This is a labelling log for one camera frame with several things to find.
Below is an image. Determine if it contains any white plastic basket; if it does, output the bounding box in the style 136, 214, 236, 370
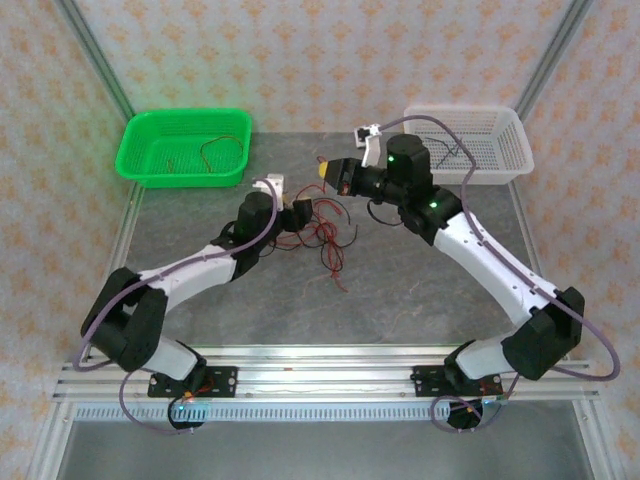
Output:
402, 103, 535, 186

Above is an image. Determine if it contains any green plastic basket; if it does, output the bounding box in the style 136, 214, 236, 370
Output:
114, 107, 254, 190

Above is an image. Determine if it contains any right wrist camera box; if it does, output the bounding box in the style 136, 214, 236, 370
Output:
353, 124, 384, 169

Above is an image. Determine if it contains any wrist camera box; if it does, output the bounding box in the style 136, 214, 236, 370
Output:
353, 124, 384, 169
252, 173, 287, 209

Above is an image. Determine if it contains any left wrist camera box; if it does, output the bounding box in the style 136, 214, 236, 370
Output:
252, 173, 287, 209

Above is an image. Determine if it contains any aluminium table side rail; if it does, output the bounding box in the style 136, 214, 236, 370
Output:
77, 182, 147, 361
507, 179, 572, 360

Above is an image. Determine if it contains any aluminium mounting rail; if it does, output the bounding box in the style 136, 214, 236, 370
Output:
52, 344, 599, 404

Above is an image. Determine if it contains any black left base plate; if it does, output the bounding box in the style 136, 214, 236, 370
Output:
148, 365, 239, 400

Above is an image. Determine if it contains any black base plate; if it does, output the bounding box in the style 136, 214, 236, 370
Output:
148, 365, 239, 400
411, 364, 505, 399

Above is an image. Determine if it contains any aluminium corner post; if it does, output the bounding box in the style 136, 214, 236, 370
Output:
512, 0, 594, 121
54, 0, 136, 119

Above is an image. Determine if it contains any slotted cable duct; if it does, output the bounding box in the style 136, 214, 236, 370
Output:
69, 402, 576, 424

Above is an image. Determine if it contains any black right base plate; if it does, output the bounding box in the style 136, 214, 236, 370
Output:
411, 364, 505, 399

